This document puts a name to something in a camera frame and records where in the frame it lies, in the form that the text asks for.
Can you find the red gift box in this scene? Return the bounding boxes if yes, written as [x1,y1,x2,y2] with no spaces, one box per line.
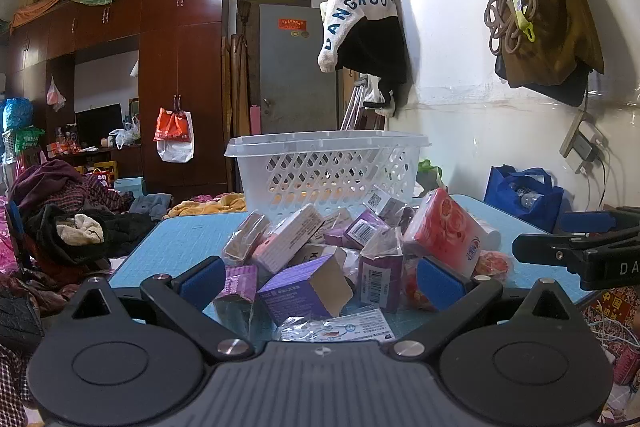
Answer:
[92,167,118,190]

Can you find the dark quilted jacket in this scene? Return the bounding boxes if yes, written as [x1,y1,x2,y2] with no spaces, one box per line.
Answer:
[0,294,46,353]

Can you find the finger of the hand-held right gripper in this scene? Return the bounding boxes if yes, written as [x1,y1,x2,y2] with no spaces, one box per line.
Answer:
[559,206,640,234]
[512,232,601,267]

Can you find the pink white box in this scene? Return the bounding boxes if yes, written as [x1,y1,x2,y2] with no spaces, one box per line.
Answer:
[251,204,326,275]

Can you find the brown hanging bag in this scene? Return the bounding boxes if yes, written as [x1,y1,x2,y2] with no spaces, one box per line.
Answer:
[495,0,606,108]

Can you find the red white plastic bag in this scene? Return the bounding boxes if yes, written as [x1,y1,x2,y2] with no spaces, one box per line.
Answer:
[153,107,194,164]

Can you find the yellow blanket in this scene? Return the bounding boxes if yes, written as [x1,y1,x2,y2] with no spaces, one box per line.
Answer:
[167,192,248,219]

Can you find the blue plastic bag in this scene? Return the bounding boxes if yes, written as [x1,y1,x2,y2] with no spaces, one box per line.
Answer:
[0,97,33,132]

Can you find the grey door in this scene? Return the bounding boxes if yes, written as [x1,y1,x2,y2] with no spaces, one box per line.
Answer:
[258,4,338,135]

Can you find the pile of clothes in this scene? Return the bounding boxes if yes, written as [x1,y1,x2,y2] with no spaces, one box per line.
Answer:
[10,159,156,268]

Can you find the wooden boards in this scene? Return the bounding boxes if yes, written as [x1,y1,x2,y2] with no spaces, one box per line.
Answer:
[221,34,249,192]

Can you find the clear plastic packet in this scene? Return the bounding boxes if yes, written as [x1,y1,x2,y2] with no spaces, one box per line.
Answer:
[277,308,396,343]

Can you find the metal crutches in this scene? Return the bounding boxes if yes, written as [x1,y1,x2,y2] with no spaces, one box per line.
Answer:
[340,77,368,131]

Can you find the grey blue garment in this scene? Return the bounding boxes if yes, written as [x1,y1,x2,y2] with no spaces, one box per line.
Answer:
[129,193,173,220]

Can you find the coiled tan rope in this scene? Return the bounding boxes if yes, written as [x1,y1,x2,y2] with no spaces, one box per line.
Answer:
[485,0,538,56]

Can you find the blue tote bag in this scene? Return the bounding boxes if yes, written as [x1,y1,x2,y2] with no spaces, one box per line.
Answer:
[483,166,564,233]

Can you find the red patterned mat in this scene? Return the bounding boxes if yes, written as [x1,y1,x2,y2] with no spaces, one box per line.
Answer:
[590,287,640,383]

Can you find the brown box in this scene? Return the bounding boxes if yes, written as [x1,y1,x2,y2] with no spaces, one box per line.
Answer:
[221,212,271,265]

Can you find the white plastic basket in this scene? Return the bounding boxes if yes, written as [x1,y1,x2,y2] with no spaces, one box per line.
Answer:
[224,130,431,220]

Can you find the pink plastic bag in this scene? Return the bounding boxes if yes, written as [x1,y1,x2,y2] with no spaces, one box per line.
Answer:
[46,76,67,112]

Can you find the wall power strip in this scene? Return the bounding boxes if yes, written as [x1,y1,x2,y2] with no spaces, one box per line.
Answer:
[560,109,608,172]

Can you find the white black hoodie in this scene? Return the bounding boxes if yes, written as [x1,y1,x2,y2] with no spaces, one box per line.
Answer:
[317,0,410,118]

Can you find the wooden chair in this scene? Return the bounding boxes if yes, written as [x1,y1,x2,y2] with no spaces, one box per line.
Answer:
[357,104,388,131]

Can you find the brown wooden wardrobe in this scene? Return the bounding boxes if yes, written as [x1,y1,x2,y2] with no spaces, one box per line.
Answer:
[7,0,232,192]

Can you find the red round item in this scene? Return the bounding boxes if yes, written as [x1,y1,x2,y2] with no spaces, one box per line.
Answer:
[472,251,511,278]

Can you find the light blue box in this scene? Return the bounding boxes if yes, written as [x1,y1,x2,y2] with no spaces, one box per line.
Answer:
[114,177,146,198]

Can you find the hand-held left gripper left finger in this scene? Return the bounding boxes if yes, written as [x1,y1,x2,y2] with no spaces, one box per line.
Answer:
[65,256,256,363]

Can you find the black television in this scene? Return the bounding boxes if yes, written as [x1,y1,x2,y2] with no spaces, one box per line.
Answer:
[75,103,123,145]

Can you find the green tote bag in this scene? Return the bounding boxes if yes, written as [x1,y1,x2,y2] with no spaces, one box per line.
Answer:
[417,159,446,192]

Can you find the small purple box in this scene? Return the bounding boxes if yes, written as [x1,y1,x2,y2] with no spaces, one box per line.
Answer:
[212,264,258,305]

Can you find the purple packet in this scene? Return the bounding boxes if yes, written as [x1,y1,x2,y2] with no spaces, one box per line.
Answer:
[324,209,391,250]

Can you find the red tissue packet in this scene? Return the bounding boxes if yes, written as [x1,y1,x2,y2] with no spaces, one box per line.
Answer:
[402,188,488,278]

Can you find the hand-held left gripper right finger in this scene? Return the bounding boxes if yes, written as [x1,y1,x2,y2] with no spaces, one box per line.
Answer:
[387,256,573,363]

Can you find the purple cardboard box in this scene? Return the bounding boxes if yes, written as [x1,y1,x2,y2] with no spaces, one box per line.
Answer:
[256,253,354,325]

